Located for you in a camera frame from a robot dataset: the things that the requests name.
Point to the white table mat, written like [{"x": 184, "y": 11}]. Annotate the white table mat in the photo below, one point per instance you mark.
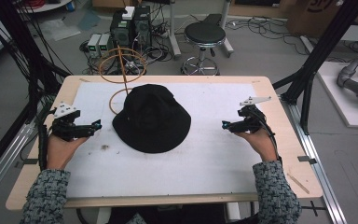
[{"x": 174, "y": 168}]

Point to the black round stool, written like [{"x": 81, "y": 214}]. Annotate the black round stool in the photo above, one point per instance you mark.
[{"x": 204, "y": 34}]

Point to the white platform board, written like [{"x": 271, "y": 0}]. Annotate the white platform board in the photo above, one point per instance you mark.
[{"x": 335, "y": 93}]

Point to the person's right hand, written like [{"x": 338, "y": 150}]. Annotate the person's right hand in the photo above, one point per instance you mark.
[{"x": 259, "y": 144}]

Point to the black bucket hat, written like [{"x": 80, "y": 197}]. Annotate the black bucket hat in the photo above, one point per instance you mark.
[{"x": 151, "y": 119}]

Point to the clear plastic sheet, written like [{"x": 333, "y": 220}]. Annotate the clear plastic sheet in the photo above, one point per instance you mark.
[{"x": 60, "y": 29}]

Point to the black metal frame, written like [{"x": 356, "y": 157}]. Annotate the black metal frame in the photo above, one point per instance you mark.
[
  {"x": 18, "y": 62},
  {"x": 323, "y": 46}
]

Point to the person's dark lap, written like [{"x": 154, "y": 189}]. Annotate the person's dark lap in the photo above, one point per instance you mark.
[{"x": 167, "y": 214}]

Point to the aluminium rail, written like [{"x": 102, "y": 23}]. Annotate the aluminium rail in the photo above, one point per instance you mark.
[
  {"x": 3, "y": 161},
  {"x": 317, "y": 168}
]

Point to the white round table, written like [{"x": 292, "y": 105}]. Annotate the white round table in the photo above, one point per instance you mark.
[{"x": 43, "y": 5}]

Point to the cardboard box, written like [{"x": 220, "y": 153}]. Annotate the cardboard box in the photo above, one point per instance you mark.
[{"x": 320, "y": 15}]

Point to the blue tape roll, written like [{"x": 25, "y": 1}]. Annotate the blue tape roll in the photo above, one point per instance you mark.
[{"x": 70, "y": 6}]

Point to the white box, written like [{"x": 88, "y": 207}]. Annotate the white box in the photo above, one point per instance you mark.
[{"x": 128, "y": 13}]

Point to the thin wooden stick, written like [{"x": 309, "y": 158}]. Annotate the thin wooden stick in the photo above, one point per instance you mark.
[{"x": 298, "y": 183}]

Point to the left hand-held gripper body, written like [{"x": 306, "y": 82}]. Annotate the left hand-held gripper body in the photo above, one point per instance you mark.
[{"x": 66, "y": 126}]

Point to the black computer tower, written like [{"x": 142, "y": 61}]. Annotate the black computer tower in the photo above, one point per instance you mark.
[
  {"x": 142, "y": 26},
  {"x": 121, "y": 34}
]

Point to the grey power supply unit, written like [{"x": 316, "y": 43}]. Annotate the grey power supply unit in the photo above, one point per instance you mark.
[
  {"x": 93, "y": 45},
  {"x": 105, "y": 43}
]

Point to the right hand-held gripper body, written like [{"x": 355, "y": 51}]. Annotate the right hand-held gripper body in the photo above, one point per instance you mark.
[{"x": 250, "y": 119}]

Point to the person's left hand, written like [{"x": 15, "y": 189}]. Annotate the person's left hand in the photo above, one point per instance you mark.
[{"x": 60, "y": 152}]

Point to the grey tape piece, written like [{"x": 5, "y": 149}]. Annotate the grey tape piece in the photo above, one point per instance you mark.
[
  {"x": 28, "y": 162},
  {"x": 307, "y": 159}
]

